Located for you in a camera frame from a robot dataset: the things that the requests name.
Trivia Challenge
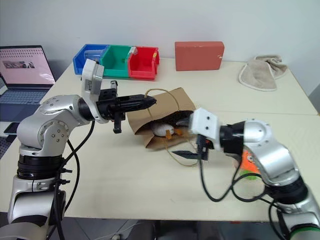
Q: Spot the white duck plush toy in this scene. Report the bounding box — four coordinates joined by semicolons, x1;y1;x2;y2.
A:
151;122;185;140

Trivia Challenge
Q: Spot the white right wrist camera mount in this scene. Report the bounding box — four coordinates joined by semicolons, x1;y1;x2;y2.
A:
189;107;224;153

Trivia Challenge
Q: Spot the orange and green plush toy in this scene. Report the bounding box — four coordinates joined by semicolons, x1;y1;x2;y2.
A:
233;149;263;181

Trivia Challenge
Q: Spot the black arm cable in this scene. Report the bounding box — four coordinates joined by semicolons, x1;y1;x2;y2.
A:
198;158;288;240
46;120;96;240

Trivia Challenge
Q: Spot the blue plastic storage bin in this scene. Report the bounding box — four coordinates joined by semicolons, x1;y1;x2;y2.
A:
72;43;110;76

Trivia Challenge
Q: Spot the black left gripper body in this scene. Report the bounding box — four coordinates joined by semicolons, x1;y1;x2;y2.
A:
96;80;127;135

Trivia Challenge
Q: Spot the red-brown rectangular block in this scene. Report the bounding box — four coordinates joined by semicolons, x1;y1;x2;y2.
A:
174;41;225;72

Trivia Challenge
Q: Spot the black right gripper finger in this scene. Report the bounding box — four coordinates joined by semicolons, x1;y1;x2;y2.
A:
175;116;195;126
171;149;201;161

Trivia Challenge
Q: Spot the white floor cable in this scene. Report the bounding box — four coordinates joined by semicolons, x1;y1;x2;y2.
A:
106;223;137;240

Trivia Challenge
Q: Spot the brown paper bag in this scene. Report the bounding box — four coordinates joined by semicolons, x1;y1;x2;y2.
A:
126;87;201;168

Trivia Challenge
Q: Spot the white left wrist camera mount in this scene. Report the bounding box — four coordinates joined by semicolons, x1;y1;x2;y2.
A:
81;58;109;125

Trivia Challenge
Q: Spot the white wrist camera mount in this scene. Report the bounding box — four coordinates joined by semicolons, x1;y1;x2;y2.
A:
81;58;109;125
189;107;224;153

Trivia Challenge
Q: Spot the red plastic storage bin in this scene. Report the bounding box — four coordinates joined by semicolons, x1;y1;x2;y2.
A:
127;46;161;81

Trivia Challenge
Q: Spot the open laptop computer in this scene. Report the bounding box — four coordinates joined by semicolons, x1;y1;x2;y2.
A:
0;45;57;124

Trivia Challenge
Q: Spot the green plastic storage bin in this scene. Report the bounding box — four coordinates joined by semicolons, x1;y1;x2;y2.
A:
101;44;135;78

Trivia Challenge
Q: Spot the dark smartphone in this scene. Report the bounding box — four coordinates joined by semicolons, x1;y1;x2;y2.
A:
3;122;22;137

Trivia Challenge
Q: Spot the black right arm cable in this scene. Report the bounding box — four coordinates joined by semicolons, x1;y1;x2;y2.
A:
198;158;288;240

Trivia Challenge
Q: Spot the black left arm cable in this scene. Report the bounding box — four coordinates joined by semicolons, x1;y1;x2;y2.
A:
46;120;96;240

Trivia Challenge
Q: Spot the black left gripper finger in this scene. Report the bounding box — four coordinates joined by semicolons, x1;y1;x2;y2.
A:
117;100;158;113
117;94;158;105

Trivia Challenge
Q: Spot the beige folded towel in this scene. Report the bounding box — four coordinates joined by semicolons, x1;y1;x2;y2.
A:
238;54;289;92

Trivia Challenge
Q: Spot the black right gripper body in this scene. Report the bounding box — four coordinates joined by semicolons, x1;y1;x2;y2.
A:
195;134;215;162

